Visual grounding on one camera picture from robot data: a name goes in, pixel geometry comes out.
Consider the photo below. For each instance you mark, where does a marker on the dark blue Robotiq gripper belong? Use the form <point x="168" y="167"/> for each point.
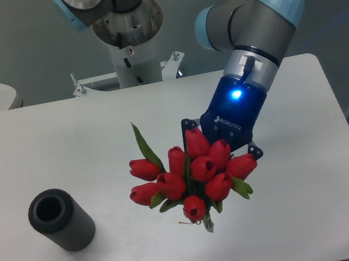
<point x="231" y="116"/>

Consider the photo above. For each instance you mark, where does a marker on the black gripper cable plug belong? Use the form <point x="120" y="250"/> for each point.
<point x="248" y="67"/>

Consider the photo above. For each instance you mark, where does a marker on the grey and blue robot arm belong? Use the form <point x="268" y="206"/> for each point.
<point x="256" y="32"/>

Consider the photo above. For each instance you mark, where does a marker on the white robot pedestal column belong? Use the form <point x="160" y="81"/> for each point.
<point x="131" y="38"/>

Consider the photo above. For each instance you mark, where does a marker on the dark grey ribbed cylinder vase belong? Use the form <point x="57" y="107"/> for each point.
<point x="56" y="215"/>

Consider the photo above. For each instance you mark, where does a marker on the red tulip bouquet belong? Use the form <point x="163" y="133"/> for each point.
<point x="197" y="179"/>

